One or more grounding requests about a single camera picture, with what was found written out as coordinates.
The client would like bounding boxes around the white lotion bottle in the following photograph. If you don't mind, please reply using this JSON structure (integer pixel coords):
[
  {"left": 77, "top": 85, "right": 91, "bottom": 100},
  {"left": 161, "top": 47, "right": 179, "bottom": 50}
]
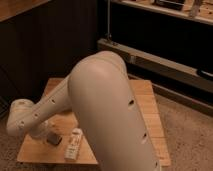
[{"left": 64, "top": 128, "right": 83, "bottom": 160}]

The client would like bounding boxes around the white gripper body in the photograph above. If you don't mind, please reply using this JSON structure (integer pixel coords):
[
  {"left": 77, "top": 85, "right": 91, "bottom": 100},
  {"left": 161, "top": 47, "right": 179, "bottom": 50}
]
[{"left": 29, "top": 121, "right": 53, "bottom": 140}]

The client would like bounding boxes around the dark grey eraser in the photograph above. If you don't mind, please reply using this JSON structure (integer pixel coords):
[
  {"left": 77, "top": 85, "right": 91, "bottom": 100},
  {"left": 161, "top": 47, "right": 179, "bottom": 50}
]
[{"left": 47, "top": 134, "right": 62, "bottom": 146}]

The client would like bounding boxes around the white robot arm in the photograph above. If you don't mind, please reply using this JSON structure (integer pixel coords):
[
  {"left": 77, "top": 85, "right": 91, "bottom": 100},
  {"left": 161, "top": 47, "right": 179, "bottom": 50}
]
[{"left": 6, "top": 51, "right": 162, "bottom": 171}]

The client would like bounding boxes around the wooden table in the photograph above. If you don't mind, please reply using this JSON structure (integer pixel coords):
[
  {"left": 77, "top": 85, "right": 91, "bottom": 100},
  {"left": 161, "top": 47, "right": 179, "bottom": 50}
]
[{"left": 17, "top": 80, "right": 171, "bottom": 168}]

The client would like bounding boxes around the metal shelf frame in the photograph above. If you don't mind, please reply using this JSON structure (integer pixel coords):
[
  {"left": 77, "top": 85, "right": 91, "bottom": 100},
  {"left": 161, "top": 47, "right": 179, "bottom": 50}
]
[{"left": 97, "top": 0, "right": 213, "bottom": 116}]

